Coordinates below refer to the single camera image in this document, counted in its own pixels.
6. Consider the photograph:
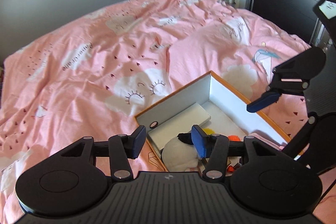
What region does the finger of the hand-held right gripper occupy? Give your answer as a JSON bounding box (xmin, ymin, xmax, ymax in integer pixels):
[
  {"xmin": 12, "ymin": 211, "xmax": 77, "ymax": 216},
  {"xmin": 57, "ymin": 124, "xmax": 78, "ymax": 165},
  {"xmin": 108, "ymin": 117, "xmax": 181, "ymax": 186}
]
[
  {"xmin": 281, "ymin": 112, "xmax": 319, "ymax": 161},
  {"xmin": 246, "ymin": 46, "xmax": 326, "ymax": 113}
]

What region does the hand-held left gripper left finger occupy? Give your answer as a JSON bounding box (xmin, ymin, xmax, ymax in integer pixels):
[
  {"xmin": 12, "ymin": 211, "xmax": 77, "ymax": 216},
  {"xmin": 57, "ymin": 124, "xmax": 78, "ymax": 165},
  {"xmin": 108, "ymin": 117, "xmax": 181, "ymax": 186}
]
[{"xmin": 59, "ymin": 125, "xmax": 147, "ymax": 180}]

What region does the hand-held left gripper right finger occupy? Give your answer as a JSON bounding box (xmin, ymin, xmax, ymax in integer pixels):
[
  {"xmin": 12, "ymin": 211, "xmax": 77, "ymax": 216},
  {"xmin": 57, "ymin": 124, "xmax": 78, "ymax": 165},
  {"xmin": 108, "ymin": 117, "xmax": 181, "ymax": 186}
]
[{"xmin": 191, "ymin": 124, "xmax": 297, "ymax": 180}]

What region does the white cardboard box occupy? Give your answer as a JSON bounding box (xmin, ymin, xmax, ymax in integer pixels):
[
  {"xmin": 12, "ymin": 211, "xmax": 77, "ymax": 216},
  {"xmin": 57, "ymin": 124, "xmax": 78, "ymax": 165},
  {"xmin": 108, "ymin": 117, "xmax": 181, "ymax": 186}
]
[{"xmin": 146, "ymin": 102, "xmax": 212, "ymax": 159}]

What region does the white round plush keychain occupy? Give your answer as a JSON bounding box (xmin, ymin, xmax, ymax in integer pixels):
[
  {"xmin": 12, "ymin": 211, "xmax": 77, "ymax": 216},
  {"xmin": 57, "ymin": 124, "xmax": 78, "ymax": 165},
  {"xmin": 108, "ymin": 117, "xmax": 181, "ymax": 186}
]
[{"xmin": 161, "ymin": 132, "xmax": 208, "ymax": 172}]

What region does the orange cardboard box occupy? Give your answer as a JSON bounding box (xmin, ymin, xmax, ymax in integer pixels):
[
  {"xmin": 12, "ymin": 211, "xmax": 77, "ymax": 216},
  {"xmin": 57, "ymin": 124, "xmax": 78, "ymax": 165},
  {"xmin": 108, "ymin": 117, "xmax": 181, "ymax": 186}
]
[{"xmin": 134, "ymin": 70, "xmax": 306, "ymax": 172}]

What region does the pink printed blanket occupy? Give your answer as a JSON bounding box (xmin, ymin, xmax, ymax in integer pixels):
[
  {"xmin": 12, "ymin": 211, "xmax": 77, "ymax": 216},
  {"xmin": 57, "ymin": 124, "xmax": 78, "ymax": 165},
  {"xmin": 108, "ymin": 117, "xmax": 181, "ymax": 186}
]
[{"xmin": 0, "ymin": 0, "xmax": 336, "ymax": 224}]

